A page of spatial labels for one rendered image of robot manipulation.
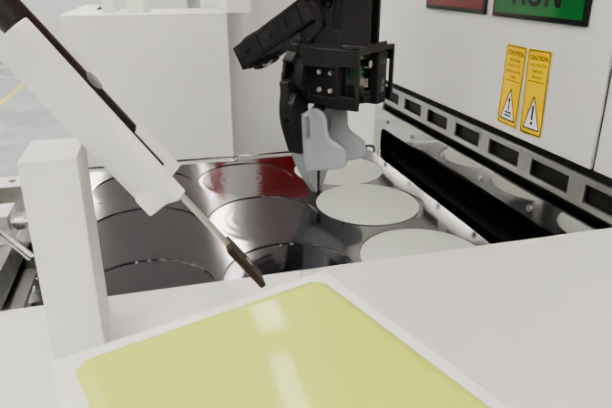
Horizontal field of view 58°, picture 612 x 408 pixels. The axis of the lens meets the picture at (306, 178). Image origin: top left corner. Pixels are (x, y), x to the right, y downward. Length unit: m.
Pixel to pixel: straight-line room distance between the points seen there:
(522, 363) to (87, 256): 0.18
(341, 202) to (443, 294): 0.28
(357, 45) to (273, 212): 0.17
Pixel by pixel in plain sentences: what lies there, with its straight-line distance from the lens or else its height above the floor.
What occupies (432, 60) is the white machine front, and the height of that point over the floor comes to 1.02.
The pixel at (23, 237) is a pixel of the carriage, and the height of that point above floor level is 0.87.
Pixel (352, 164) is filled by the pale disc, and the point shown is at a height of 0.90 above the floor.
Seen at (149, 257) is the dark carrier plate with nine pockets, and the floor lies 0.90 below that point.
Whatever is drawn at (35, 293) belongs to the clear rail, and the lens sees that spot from 0.44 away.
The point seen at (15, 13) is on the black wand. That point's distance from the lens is 0.22.
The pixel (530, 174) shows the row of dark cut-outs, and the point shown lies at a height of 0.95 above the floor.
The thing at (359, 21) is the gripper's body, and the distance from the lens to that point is 0.49.
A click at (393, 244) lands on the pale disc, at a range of 0.47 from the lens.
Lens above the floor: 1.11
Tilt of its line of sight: 20 degrees down
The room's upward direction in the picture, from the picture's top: straight up
